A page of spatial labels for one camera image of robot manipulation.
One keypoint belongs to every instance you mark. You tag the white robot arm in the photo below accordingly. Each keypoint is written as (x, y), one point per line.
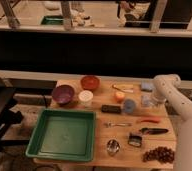
(165, 89)

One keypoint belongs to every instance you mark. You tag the orange bowl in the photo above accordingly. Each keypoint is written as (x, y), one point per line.
(90, 82)

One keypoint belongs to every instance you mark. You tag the purple bowl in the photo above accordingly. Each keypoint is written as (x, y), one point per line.
(63, 94)

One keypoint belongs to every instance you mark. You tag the white plastic cup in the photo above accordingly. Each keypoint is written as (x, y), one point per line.
(85, 97)

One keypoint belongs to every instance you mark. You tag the black rectangular block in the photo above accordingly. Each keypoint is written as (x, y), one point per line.
(111, 109)

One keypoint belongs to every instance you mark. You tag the orange fruit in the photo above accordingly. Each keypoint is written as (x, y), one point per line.
(119, 96)

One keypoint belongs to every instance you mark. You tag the cream banana peel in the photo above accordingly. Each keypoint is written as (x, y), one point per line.
(124, 88)

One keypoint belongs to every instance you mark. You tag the silver fork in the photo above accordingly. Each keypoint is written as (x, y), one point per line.
(109, 124)

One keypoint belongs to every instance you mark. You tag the blue sponge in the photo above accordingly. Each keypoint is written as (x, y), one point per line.
(147, 87)

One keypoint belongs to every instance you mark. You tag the green plastic tray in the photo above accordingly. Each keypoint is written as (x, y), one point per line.
(66, 135)

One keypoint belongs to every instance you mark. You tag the small metal cup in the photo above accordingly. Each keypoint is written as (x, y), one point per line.
(113, 147)

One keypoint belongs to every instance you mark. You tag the red chili pepper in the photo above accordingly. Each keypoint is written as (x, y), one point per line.
(148, 120)

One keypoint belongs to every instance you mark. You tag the green background tray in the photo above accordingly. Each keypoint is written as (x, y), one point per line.
(52, 20)

